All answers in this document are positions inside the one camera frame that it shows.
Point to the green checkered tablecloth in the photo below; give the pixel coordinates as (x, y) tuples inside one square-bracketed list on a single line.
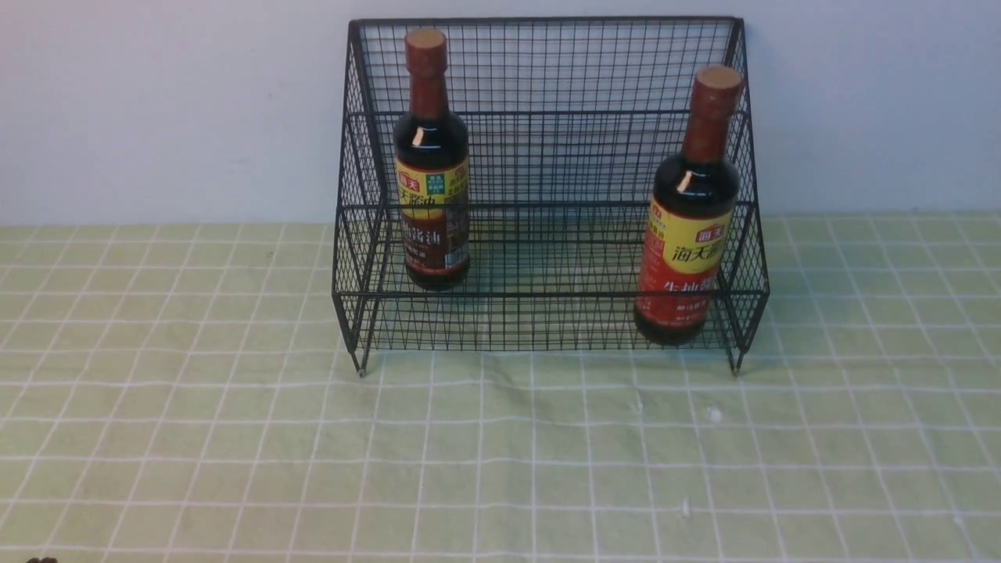
[(181, 394)]

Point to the black wire mesh shelf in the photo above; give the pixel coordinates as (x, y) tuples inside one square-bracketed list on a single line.
[(569, 117)]

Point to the red label soy sauce bottle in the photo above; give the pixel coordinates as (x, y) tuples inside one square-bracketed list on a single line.
[(694, 197)]

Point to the brown label soy sauce bottle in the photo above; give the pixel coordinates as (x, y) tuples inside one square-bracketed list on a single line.
[(431, 155)]

